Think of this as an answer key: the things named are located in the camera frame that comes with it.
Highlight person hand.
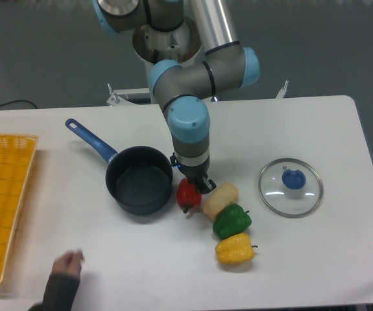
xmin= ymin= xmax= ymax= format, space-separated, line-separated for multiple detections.
xmin=51 ymin=249 xmax=84 ymax=279

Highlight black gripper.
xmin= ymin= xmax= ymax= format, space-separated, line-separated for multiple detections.
xmin=169 ymin=153 xmax=216 ymax=194

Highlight glass lid blue knob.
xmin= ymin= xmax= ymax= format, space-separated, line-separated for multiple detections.
xmin=258 ymin=158 xmax=324 ymax=218

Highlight white table bracket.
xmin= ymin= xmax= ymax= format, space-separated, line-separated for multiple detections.
xmin=276 ymin=80 xmax=289 ymax=99

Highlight grey sleeved forearm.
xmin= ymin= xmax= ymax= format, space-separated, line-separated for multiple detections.
xmin=29 ymin=273 xmax=80 ymax=311

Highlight yellow bell pepper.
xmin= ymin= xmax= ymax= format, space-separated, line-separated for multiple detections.
xmin=215 ymin=233 xmax=256 ymax=265

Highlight red bell pepper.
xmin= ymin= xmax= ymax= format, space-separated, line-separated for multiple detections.
xmin=176 ymin=178 xmax=202 ymax=214

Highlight beige bread loaf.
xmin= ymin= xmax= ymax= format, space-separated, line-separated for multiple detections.
xmin=202 ymin=182 xmax=239 ymax=222

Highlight green bell pepper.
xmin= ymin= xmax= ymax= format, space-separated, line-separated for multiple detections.
xmin=212 ymin=203 xmax=252 ymax=240

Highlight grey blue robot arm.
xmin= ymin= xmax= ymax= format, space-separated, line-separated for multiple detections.
xmin=93 ymin=1 xmax=260 ymax=194

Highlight yellow woven basket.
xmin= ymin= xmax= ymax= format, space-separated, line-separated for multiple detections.
xmin=0 ymin=133 xmax=38 ymax=283

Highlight dark pot blue handle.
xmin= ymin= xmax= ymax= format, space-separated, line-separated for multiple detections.
xmin=65 ymin=119 xmax=173 ymax=215

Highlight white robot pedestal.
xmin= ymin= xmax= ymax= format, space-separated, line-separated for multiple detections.
xmin=106 ymin=16 xmax=221 ymax=107

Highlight black floor cable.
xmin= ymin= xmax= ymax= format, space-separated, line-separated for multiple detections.
xmin=0 ymin=99 xmax=38 ymax=109

